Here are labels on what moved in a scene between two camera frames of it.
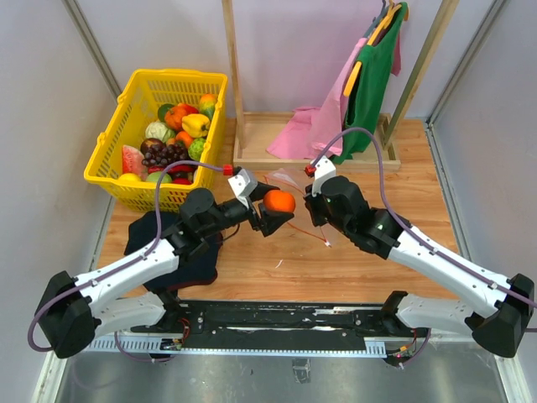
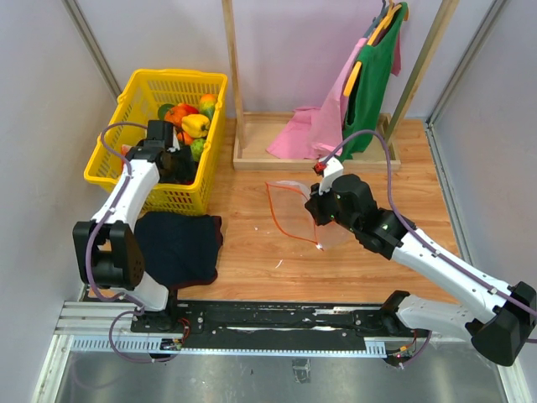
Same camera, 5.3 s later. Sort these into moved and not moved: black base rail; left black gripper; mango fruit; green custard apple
Moved: left black gripper
Not moved: mango fruit; green custard apple; black base rail
